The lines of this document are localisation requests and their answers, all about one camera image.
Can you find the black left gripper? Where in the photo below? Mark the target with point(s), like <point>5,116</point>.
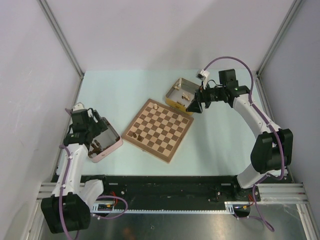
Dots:
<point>100,126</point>

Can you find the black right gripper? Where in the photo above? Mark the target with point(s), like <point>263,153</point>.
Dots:
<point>200,95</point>

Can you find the dark pawn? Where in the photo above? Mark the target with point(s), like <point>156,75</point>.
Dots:
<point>139,137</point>

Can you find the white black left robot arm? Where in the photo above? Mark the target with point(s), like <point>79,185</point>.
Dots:
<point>69,207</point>

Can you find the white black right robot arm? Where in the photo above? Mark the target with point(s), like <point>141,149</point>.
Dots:
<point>272,150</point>

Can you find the dark chess pieces pile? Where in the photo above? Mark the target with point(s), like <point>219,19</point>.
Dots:
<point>95,149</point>

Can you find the wooden folding chess board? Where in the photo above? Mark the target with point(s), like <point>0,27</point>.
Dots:
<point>161,131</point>

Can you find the yellow metal tin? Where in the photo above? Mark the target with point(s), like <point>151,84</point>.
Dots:
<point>182,98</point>

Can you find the pink metal tin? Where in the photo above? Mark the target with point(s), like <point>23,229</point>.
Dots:
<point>110,140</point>

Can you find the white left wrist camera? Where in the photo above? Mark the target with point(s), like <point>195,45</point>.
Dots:
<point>78,106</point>

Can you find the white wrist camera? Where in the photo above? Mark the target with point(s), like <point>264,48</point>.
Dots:
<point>203,75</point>
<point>78,106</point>

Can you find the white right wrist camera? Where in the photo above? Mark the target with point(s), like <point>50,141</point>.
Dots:
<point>203,75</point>

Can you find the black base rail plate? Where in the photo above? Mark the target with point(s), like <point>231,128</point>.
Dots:
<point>174,193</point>

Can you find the right aluminium corner post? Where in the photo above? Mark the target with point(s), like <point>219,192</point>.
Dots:
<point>280,34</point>

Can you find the aluminium corner post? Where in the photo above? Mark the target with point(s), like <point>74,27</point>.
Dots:
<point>280,34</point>
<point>57,30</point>

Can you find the left aluminium corner post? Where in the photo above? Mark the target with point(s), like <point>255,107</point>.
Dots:
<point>57,30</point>

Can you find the aluminium front frame rail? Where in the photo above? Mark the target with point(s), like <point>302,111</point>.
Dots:
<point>270,193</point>

